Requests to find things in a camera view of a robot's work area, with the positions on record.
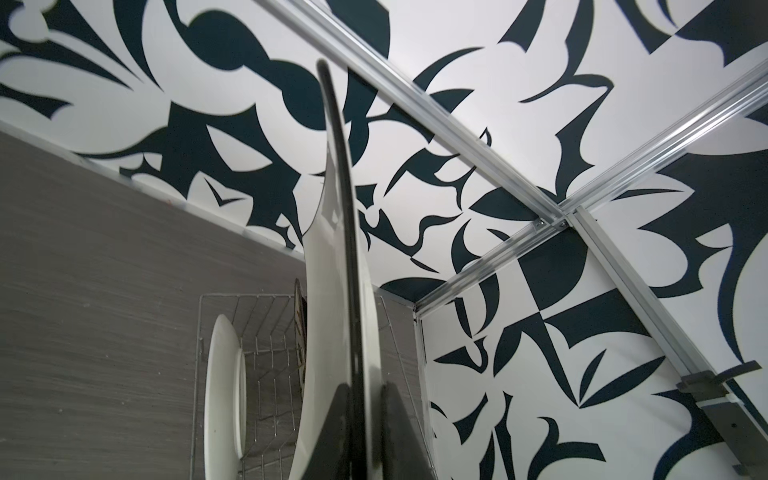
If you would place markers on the round white plate green rim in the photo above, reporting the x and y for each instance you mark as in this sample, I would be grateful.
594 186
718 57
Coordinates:
225 410

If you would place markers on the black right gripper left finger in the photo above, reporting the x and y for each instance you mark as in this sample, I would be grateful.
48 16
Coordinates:
330 458

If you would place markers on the square white plate black underside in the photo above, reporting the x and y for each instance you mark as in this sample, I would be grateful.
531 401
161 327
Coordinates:
342 343

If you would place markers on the wire metal dish rack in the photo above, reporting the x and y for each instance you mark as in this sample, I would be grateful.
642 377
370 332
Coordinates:
265 325

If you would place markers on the black plate orange rim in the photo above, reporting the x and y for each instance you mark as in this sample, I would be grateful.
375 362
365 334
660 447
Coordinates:
300 322

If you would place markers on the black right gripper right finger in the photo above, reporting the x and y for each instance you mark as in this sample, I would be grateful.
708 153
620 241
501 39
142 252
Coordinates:
402 456

